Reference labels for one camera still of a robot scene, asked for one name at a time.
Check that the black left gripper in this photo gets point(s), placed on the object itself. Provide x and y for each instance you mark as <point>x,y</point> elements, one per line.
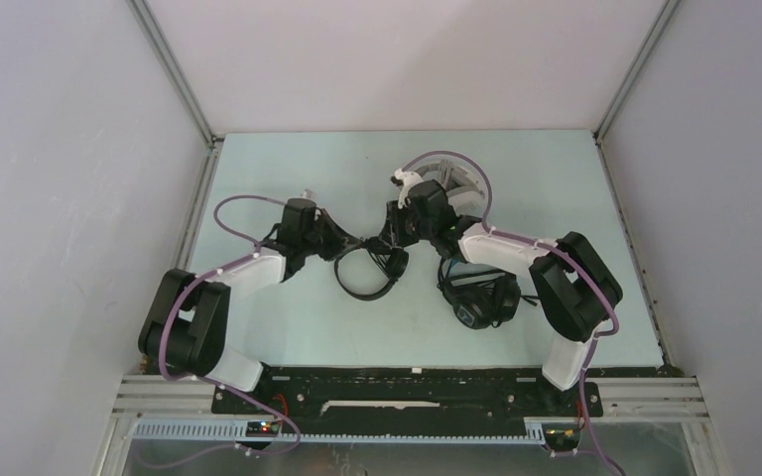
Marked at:
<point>338,237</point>

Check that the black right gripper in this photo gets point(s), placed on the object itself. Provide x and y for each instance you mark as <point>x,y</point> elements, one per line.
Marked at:
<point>392,233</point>

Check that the small black on-ear headphones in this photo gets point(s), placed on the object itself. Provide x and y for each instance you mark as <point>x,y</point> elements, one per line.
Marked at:
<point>370,276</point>

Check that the white grey gaming headset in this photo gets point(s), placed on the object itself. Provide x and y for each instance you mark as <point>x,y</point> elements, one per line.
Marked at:
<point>465,191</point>

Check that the black blue gaming headset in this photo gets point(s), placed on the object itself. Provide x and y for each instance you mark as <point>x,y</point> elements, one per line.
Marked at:
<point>481,299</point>

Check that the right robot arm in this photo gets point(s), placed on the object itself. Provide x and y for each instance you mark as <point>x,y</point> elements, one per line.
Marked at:
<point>576,290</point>

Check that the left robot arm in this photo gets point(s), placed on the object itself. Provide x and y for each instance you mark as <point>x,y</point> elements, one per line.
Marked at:
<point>185,331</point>

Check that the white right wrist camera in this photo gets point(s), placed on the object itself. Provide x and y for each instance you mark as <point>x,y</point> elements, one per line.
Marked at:
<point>405,181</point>

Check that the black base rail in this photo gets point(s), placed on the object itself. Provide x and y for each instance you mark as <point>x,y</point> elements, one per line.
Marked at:
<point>434,402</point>

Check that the aluminium corner frame post left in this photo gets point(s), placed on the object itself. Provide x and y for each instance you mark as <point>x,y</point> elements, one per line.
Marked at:
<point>159,44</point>

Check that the aluminium corner frame post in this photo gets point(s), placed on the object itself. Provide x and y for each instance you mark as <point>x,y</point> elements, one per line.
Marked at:
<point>159,44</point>
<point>652,39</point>

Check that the aluminium corner frame post right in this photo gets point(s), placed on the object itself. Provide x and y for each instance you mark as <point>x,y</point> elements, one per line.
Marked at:
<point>652,39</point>

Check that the white slotted cable duct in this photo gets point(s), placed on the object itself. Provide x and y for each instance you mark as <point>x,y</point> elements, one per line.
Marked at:
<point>257,431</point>

